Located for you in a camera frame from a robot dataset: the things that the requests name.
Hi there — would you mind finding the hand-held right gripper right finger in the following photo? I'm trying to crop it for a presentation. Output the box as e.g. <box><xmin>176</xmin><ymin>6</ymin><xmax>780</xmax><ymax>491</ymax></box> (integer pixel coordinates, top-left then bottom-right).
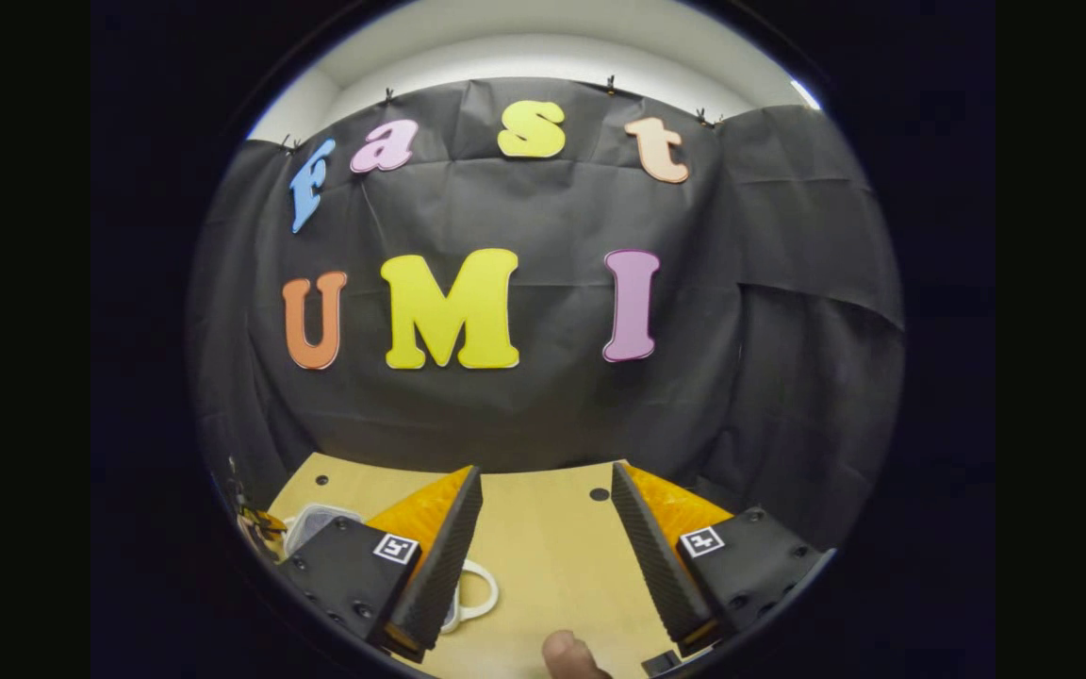
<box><xmin>609</xmin><ymin>460</ymin><xmax>836</xmax><ymax>659</ymax></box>

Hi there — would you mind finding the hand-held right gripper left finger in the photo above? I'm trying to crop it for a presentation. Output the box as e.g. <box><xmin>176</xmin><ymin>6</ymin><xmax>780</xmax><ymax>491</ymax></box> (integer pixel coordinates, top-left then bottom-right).
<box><xmin>274</xmin><ymin>465</ymin><xmax>485</xmax><ymax>664</ymax></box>

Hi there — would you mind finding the white suitcase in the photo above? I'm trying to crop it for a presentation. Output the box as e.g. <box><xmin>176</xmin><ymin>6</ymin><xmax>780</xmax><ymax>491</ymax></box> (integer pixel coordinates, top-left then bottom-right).
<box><xmin>281</xmin><ymin>503</ymin><xmax>501</xmax><ymax>635</ymax></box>

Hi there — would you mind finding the black backdrop cloth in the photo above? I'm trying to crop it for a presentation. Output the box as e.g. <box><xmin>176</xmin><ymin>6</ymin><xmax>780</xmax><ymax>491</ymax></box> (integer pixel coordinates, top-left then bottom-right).
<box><xmin>187</xmin><ymin>77</ymin><xmax>907</xmax><ymax>553</ymax></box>

